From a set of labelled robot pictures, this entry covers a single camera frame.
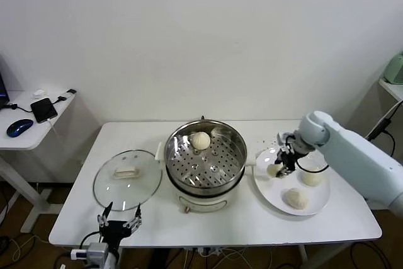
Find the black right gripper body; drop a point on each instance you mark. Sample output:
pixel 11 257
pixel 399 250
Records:
pixel 289 161

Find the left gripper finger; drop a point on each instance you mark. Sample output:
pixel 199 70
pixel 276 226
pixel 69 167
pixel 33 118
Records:
pixel 135 220
pixel 103 217

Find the white side desk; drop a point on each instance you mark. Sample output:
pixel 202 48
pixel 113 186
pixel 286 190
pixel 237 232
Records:
pixel 31 140

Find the black smartphone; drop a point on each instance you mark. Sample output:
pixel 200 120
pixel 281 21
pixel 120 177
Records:
pixel 44 110

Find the mint green appliance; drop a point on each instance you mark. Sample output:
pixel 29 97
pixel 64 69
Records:
pixel 395 70

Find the small white earbud case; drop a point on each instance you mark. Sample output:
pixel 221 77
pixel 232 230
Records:
pixel 39 94

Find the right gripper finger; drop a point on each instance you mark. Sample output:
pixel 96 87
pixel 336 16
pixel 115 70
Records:
pixel 279 158
pixel 284 173

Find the white round plate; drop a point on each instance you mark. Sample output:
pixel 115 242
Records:
pixel 270 196

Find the white steamed baozi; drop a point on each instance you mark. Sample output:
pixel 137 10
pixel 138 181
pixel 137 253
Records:
pixel 311 180
pixel 201 141
pixel 296 199
pixel 272 171

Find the perforated steel steamer basket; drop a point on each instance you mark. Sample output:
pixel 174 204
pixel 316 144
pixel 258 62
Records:
pixel 204 168

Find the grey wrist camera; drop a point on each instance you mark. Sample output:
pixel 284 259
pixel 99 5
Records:
pixel 97 251
pixel 285 139

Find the dark laptop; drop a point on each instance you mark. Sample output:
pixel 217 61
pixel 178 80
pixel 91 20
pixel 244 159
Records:
pixel 2 89

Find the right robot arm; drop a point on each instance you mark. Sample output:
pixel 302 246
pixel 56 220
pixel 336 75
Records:
pixel 362 162

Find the white shelf board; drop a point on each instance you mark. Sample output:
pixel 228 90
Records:
pixel 392 90

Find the cream electric cooker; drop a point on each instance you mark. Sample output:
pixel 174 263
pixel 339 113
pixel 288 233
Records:
pixel 204 203

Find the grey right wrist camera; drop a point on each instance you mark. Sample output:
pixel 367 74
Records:
pixel 285 139

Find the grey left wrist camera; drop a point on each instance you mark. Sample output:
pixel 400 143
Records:
pixel 97 251

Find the round glass pot lid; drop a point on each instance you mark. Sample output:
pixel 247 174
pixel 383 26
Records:
pixel 148 174

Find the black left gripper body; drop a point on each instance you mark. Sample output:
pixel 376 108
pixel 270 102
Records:
pixel 113 231

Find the blue computer mouse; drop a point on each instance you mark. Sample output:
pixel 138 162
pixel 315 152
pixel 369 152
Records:
pixel 19 128

